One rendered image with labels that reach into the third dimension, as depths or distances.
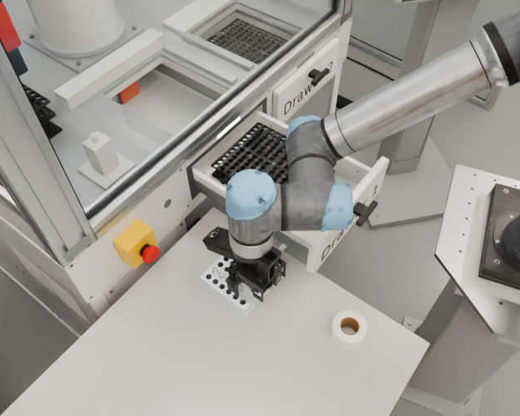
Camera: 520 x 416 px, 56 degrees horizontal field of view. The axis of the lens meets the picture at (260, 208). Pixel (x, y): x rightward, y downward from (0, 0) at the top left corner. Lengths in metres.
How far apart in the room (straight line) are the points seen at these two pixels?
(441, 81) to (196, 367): 0.68
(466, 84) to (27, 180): 0.65
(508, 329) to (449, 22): 1.06
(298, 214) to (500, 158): 1.94
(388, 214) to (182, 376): 1.37
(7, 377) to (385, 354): 1.39
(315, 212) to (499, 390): 1.35
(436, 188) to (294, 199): 1.61
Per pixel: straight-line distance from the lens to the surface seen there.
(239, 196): 0.71
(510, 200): 1.32
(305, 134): 0.83
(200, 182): 1.12
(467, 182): 1.36
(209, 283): 1.06
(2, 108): 0.73
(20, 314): 2.11
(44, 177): 0.82
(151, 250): 1.01
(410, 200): 2.23
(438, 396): 1.87
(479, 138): 2.66
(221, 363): 1.03
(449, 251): 1.21
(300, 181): 0.77
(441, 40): 1.87
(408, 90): 0.78
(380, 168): 1.09
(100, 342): 1.09
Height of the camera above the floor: 1.72
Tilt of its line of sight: 53 degrees down
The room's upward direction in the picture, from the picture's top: 1 degrees counter-clockwise
